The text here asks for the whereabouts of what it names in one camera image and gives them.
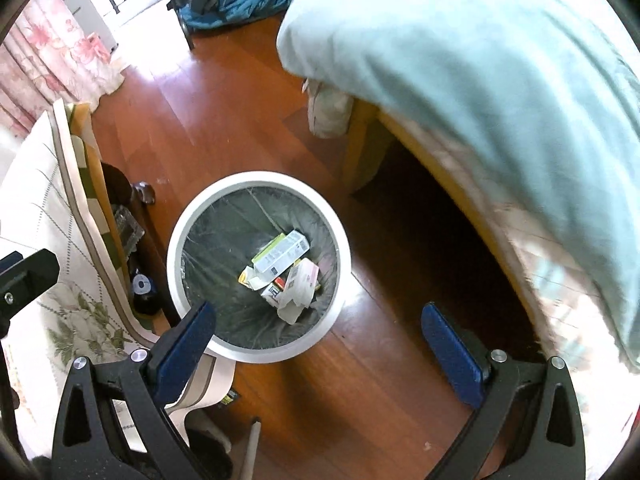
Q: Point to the grey patterned pillow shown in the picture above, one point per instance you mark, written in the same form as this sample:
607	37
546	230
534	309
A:
328	109

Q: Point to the pink floral curtain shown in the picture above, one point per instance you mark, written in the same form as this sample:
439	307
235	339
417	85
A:
47	57

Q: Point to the wooden bed frame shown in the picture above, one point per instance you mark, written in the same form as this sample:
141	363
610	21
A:
448	250

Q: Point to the white medicine box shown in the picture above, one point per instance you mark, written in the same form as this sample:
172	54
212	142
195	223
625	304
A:
280	254

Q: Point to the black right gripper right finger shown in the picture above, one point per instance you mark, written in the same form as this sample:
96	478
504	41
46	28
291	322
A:
548	443

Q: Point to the teal bed quilt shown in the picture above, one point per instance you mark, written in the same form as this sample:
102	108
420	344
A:
545	93

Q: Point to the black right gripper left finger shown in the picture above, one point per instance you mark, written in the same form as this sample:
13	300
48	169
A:
112	422

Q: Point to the white round trash bin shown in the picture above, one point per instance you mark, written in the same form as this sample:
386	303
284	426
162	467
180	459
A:
259	319

